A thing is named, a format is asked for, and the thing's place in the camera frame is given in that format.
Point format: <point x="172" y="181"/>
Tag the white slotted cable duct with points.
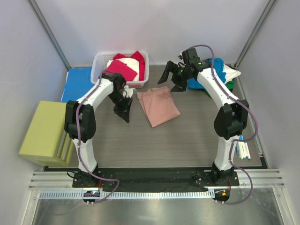
<point x="92" y="194"/>

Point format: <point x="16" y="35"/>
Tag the white plastic basket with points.
<point x="100" y="63"/>

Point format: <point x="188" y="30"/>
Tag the pink t-shirt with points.
<point x="158" y="105"/>

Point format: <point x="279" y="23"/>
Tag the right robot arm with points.
<point x="232" y="116"/>

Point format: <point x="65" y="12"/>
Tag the blue t-shirt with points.
<point x="193" y="84"/>

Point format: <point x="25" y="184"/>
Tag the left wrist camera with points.
<point x="129" y="91"/>

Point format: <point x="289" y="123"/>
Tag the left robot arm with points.
<point x="80" y="122"/>

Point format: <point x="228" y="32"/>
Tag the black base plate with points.
<point x="153" y="180"/>

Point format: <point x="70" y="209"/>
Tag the yellow-green box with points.
<point x="46" y="143"/>

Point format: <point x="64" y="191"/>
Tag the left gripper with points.
<point x="123" y="111"/>

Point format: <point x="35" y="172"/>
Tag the red t-shirt in basket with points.
<point x="138" y="56"/>

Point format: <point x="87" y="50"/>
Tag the green t-shirt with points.
<point x="230" y="86"/>

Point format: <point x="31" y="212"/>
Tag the marker pens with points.
<point x="242" y="149"/>

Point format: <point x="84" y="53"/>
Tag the white t-shirt on pile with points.
<point x="230" y="73"/>

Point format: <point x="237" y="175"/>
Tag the blue folder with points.
<point x="78" y="83"/>

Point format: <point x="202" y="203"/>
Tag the white t-shirt in basket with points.
<point x="128" y="67"/>

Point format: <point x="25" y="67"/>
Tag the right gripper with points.
<point x="169" y="67"/>

